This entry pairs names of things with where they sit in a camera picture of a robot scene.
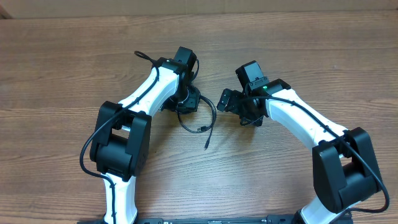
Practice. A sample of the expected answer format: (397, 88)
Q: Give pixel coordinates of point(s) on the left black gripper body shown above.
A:
(186, 99)

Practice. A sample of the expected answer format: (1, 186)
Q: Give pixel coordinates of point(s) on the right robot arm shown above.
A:
(344, 165)

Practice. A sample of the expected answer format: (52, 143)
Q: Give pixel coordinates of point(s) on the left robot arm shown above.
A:
(120, 142)

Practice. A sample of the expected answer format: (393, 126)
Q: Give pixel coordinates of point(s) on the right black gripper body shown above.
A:
(229, 101)

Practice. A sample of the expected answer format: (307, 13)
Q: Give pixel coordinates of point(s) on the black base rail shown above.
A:
(214, 220)

